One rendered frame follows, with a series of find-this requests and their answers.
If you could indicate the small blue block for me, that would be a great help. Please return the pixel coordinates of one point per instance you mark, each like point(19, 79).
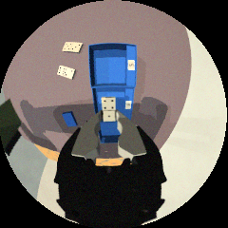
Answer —
point(69, 118)

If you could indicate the blue rack of bins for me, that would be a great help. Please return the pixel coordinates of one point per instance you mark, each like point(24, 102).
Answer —
point(108, 71)

